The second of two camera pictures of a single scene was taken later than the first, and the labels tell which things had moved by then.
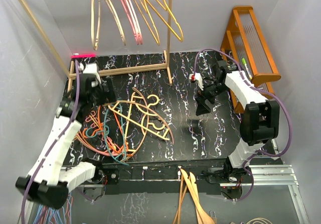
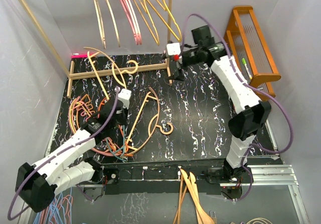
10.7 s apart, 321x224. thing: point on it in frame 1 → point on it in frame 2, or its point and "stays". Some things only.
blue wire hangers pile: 60,215 stays
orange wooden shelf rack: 245,44 stays
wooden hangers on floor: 204,217 stays
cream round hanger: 157,125 → 148,96
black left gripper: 108,96 → 124,121
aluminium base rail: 268,175 stays
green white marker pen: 247,68 stays
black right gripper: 201,108 → 178,75
